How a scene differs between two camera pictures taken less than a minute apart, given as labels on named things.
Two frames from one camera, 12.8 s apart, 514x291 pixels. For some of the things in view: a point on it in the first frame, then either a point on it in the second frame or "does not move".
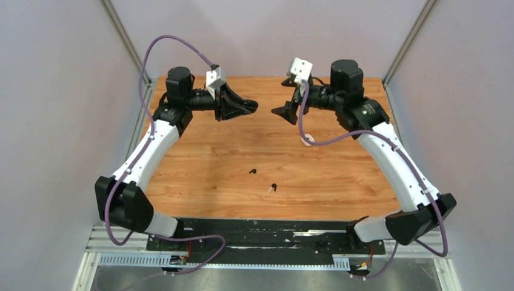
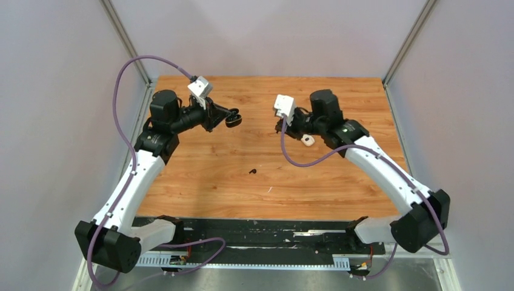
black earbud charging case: [251, 104] → [235, 119]
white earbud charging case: [305, 142] does not move
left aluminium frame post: [109, 9] does not move
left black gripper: [226, 103] → [214, 114]
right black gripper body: [314, 97] → [300, 124]
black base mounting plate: [266, 240] does not move
